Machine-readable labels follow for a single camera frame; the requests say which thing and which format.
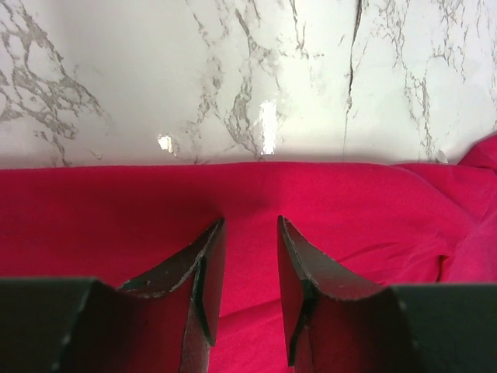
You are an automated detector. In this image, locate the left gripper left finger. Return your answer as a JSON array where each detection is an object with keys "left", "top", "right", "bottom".
[{"left": 50, "top": 218, "right": 226, "bottom": 372}]

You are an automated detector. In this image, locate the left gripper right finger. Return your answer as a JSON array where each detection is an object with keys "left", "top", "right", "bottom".
[{"left": 277, "top": 216, "right": 422, "bottom": 372}]

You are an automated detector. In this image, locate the red t shirt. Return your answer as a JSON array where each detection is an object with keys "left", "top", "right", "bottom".
[{"left": 1, "top": 137, "right": 496, "bottom": 372}]

